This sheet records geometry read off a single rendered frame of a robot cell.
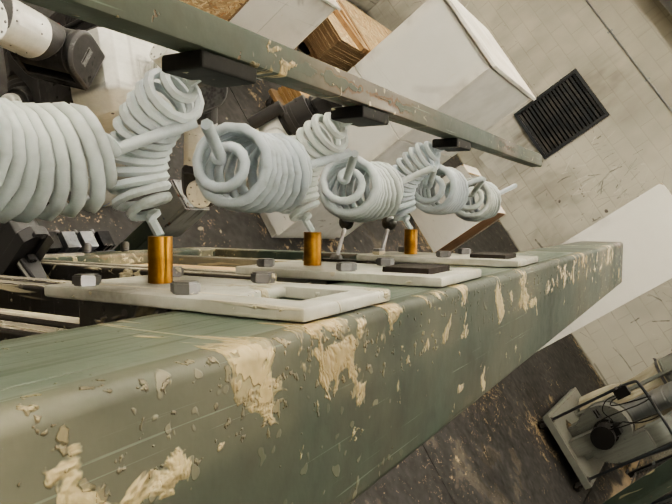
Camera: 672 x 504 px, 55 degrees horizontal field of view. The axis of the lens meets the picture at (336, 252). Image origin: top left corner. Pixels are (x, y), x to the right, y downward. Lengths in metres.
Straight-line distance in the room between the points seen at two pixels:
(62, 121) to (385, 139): 3.52
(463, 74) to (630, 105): 5.95
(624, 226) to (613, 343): 4.67
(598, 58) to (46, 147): 9.48
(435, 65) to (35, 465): 3.67
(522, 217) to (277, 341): 9.34
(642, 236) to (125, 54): 3.95
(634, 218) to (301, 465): 4.66
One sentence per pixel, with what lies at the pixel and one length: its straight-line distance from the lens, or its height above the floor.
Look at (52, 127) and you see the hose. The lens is 0.36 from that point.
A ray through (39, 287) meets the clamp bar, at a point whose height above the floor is 1.50.
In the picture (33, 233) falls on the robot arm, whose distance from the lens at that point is 1.12.
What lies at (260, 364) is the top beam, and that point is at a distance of 0.26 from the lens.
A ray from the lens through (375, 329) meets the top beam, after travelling 0.35.
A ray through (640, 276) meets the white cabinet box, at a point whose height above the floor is 1.60.
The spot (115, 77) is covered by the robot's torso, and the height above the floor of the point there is 1.32.
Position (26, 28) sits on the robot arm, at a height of 1.39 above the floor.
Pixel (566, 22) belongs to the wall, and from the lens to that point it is 9.94.
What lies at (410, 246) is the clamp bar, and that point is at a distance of 0.78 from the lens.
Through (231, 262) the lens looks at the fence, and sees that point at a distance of 1.76.
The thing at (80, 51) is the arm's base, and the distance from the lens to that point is 1.47.
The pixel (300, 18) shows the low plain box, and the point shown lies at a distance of 5.26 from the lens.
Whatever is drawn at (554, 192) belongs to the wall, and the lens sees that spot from 9.51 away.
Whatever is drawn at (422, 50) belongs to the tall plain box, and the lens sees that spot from 3.86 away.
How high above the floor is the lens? 2.08
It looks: 26 degrees down
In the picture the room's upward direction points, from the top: 54 degrees clockwise
